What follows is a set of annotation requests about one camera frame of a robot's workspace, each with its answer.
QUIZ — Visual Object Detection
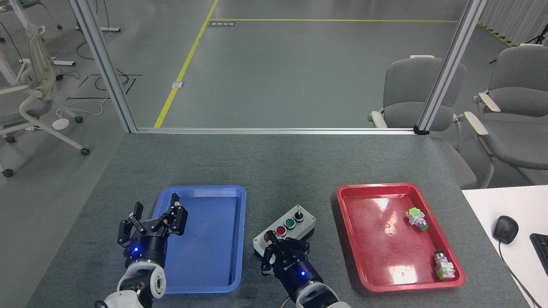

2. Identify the black mouse cable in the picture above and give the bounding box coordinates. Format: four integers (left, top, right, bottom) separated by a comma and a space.
498, 242, 545, 308

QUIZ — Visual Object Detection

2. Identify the silver aluminium rail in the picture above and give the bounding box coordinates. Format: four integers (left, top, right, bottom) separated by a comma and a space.
136, 127, 418, 136

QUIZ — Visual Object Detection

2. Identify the black tripod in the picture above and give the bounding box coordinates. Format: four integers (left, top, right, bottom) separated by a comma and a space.
489, 25, 548, 65

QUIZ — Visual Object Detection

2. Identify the black computer mouse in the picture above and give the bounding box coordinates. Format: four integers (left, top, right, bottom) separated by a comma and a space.
492, 215, 520, 245

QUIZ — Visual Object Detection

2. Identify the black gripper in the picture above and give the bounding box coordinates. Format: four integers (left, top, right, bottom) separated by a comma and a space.
261, 231, 325, 301
117, 193, 189, 268

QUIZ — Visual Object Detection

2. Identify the white floor cable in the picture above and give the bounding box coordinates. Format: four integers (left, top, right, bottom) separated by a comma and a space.
56, 88, 113, 120

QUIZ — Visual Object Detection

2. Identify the white desk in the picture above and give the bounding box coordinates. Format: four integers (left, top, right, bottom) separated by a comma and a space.
461, 184, 548, 308

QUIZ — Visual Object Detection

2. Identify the green push button switch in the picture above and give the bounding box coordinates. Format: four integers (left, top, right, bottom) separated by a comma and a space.
405, 207, 430, 232

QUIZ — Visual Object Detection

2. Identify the silver aluminium post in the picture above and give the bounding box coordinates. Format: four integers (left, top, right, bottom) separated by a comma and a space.
414, 0, 488, 136
68, 0, 139, 133

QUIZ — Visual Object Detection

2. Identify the black keyboard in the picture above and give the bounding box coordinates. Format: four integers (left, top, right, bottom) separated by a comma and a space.
530, 233, 548, 277

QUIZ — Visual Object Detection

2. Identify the grey control box with buttons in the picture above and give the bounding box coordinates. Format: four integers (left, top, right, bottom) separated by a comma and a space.
252, 204, 317, 260

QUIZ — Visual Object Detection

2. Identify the white wheeled office chair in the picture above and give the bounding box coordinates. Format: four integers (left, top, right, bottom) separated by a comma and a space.
0, 23, 91, 178

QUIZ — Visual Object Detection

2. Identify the blue plastic tray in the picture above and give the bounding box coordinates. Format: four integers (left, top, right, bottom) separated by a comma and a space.
152, 185, 247, 295

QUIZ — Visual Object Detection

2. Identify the red plastic tray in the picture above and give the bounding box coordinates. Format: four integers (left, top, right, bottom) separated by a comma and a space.
336, 183, 466, 293

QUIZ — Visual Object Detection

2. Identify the white green-marked button switch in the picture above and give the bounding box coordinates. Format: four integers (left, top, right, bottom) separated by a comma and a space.
433, 251, 456, 281

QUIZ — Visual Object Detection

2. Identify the black floor cable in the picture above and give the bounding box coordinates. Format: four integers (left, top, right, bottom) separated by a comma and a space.
66, 73, 143, 101

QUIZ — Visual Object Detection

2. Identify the white curtain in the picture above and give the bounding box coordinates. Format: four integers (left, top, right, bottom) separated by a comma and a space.
477, 0, 548, 47

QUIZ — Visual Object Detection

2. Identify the grey armchair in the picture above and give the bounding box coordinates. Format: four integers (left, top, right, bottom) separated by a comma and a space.
368, 54, 478, 190
464, 43, 548, 189

